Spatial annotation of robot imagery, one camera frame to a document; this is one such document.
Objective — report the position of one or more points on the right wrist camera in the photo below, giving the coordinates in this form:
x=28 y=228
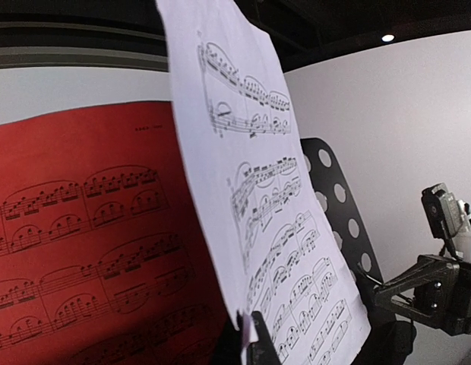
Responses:
x=449 y=220

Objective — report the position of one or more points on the black music stand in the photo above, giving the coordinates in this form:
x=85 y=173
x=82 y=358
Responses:
x=349 y=213

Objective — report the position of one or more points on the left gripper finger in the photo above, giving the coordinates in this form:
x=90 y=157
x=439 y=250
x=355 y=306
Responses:
x=256 y=345

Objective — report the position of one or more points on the red sheet music page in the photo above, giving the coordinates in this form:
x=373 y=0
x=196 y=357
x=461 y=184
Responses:
x=102 y=258

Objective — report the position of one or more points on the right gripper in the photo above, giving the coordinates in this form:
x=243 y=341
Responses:
x=436 y=292

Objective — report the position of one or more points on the white sheet music page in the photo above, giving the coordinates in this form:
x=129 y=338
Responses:
x=226 y=82

